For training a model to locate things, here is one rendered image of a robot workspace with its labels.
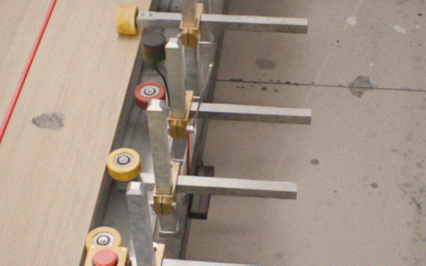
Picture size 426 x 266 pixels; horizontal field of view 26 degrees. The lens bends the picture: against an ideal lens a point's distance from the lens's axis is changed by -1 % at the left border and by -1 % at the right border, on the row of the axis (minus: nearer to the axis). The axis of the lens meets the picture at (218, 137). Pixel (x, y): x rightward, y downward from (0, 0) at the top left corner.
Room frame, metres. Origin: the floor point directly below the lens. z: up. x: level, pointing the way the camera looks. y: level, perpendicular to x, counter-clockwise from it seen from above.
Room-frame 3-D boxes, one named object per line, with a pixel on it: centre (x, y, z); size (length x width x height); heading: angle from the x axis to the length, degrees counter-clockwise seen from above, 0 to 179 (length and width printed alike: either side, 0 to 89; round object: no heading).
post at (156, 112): (1.54, 0.13, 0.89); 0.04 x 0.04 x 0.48; 82
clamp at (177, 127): (1.81, 0.10, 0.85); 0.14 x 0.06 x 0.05; 172
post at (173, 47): (1.79, 0.10, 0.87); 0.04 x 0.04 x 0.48; 82
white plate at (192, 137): (1.75, 0.08, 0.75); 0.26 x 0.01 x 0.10; 172
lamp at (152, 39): (1.79, 0.14, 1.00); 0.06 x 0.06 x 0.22; 82
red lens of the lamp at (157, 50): (1.79, 0.14, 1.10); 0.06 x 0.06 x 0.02
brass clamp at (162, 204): (1.56, 0.13, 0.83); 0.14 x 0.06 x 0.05; 172
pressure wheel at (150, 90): (1.84, 0.17, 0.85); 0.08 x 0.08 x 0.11
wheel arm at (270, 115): (1.81, -0.03, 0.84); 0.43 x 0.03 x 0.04; 82
